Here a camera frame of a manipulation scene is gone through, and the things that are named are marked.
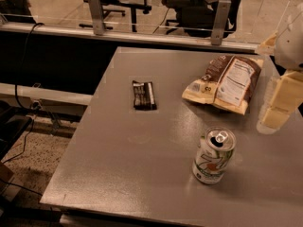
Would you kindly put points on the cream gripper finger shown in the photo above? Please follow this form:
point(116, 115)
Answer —
point(282, 96)

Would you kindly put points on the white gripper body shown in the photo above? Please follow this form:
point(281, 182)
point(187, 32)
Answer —
point(291, 49)

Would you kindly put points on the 7up soda can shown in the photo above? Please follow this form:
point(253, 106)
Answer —
point(216, 149)

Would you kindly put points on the brown chip bag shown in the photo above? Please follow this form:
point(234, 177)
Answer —
point(228, 83)

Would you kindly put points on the dark office chair right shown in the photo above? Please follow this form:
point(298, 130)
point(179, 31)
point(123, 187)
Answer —
point(197, 17)

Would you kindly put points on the black snack bar wrapper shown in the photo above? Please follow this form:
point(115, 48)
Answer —
point(143, 96)

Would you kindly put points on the person in background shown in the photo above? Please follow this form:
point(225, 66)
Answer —
point(16, 11)

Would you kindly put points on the right metal bracket post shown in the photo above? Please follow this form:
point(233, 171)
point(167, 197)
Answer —
point(220, 22)

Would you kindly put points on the metal bracket post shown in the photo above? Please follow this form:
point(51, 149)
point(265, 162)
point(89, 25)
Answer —
point(220, 22)
point(97, 16)

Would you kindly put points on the metal barrier rail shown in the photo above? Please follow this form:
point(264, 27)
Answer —
point(135, 38)

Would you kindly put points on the left metal bracket post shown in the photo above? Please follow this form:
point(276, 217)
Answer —
point(97, 16)

